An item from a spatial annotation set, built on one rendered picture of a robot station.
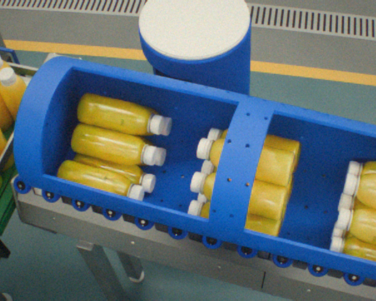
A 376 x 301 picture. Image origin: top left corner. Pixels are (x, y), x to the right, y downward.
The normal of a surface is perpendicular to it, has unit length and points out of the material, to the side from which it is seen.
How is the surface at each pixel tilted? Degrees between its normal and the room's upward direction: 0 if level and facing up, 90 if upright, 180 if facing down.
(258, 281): 71
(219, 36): 0
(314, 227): 7
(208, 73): 90
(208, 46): 0
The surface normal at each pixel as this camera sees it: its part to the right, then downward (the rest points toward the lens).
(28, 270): -0.07, -0.53
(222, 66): 0.47, 0.73
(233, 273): -0.32, 0.59
